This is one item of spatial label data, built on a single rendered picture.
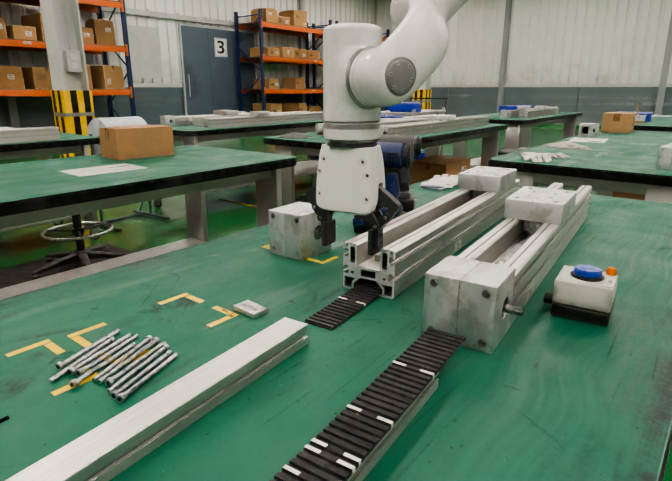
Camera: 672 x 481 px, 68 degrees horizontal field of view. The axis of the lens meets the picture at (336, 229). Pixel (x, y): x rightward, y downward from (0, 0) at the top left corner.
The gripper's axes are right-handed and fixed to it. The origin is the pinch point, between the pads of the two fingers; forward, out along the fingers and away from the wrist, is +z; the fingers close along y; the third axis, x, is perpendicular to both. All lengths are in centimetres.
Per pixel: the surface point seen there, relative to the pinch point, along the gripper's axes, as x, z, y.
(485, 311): -3.2, 5.0, 22.6
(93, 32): 537, -128, -912
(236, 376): -28.0, 8.7, 1.9
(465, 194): 60, 3, -2
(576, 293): 13.8, 6.5, 31.2
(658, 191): 187, 19, 39
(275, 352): -21.1, 8.9, 1.9
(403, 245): 9.4, 2.4, 4.6
